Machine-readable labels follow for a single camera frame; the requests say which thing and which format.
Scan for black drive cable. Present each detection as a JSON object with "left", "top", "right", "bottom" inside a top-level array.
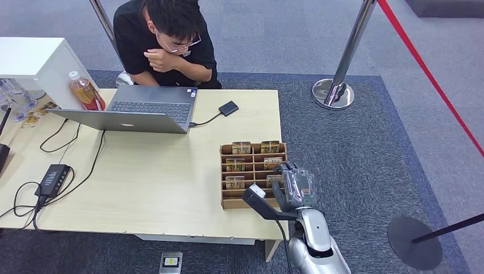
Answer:
[{"left": 189, "top": 111, "right": 222, "bottom": 127}]

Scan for clear plastic bottle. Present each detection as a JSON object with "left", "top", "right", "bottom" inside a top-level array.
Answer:
[
  {"left": 5, "top": 78, "right": 38, "bottom": 110},
  {"left": 0, "top": 90, "right": 25, "bottom": 123}
]

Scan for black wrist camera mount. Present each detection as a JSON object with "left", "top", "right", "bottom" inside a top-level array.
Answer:
[{"left": 241, "top": 184, "right": 300, "bottom": 221}]

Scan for orange drink bottle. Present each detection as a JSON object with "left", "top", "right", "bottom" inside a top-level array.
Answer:
[{"left": 68, "top": 70, "right": 106, "bottom": 111}]

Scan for black hub box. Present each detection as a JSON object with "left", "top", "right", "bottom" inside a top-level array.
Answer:
[{"left": 35, "top": 164, "right": 71, "bottom": 198}]

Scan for black device with antenna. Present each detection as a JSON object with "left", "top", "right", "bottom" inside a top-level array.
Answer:
[{"left": 0, "top": 107, "right": 12, "bottom": 178}]

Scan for black stanchion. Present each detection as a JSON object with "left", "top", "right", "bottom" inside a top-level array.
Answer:
[{"left": 387, "top": 213, "right": 484, "bottom": 272}]

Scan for black external drive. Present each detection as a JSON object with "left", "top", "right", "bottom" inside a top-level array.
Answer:
[{"left": 218, "top": 100, "right": 240, "bottom": 117}]

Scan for grey floor device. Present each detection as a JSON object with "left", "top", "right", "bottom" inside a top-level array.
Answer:
[{"left": 159, "top": 252, "right": 183, "bottom": 274}]

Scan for chrome stanchion with red belt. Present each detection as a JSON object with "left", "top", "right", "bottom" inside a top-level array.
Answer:
[{"left": 311, "top": 0, "right": 378, "bottom": 111}]

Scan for grey open laptop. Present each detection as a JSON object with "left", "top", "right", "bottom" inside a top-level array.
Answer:
[{"left": 45, "top": 84, "right": 199, "bottom": 135}]

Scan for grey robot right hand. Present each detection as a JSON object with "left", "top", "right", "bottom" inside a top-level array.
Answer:
[{"left": 272, "top": 162, "right": 318, "bottom": 213}]

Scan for dark blue rug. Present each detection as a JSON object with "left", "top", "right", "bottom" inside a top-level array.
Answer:
[{"left": 0, "top": 70, "right": 471, "bottom": 274}]

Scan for white cabinet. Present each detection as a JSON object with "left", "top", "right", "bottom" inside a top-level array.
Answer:
[{"left": 0, "top": 37, "right": 100, "bottom": 110}]

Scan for person's left hand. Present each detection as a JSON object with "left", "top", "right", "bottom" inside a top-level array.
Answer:
[{"left": 143, "top": 48, "right": 179, "bottom": 73}]

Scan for eyeglasses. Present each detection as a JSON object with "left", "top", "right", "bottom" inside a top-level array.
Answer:
[{"left": 166, "top": 33, "right": 202, "bottom": 54}]

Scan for red barrier belt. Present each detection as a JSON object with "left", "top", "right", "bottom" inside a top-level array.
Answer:
[{"left": 377, "top": 0, "right": 484, "bottom": 159}]

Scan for white desk frame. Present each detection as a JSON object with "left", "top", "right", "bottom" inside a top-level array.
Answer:
[{"left": 134, "top": 233, "right": 283, "bottom": 263}]

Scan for dark bench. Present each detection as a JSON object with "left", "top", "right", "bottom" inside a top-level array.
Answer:
[{"left": 405, "top": 0, "right": 484, "bottom": 18}]

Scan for black laptop power cable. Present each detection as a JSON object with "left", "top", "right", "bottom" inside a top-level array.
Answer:
[{"left": 38, "top": 130, "right": 106, "bottom": 208}]

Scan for person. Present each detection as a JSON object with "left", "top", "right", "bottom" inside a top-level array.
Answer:
[{"left": 112, "top": 0, "right": 223, "bottom": 90}]

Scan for black hub cables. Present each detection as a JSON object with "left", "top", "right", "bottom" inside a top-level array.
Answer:
[{"left": 0, "top": 181, "right": 43, "bottom": 231}]

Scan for wooden card holder rack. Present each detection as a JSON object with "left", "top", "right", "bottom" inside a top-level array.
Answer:
[{"left": 220, "top": 142, "right": 288, "bottom": 210}]

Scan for black looped cable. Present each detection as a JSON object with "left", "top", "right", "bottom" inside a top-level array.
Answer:
[{"left": 39, "top": 118, "right": 82, "bottom": 154}]

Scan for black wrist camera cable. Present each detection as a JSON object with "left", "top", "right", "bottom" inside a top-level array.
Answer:
[{"left": 274, "top": 219, "right": 294, "bottom": 274}]

